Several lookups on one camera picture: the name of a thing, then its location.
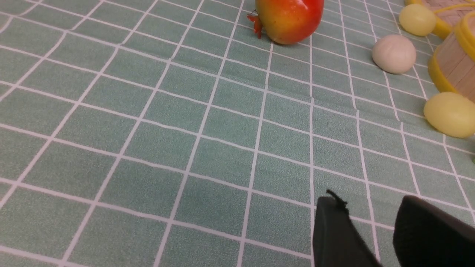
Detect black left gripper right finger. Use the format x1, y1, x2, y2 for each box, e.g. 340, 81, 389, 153
393, 195, 475, 267

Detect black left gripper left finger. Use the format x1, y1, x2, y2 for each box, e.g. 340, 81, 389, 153
312, 190, 381, 267

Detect yellow bun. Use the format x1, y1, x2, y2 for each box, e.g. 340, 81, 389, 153
423, 92, 475, 138
399, 4, 436, 36

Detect white bun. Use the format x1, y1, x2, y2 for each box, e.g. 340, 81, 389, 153
371, 35, 417, 74

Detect bamboo steamer tray yellow rim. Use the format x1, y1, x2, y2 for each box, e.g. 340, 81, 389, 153
428, 12, 475, 102

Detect woven bamboo steamer lid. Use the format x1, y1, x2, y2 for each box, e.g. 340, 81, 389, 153
404, 0, 475, 40

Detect green checkered tablecloth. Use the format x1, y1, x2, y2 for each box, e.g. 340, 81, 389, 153
0, 0, 474, 267

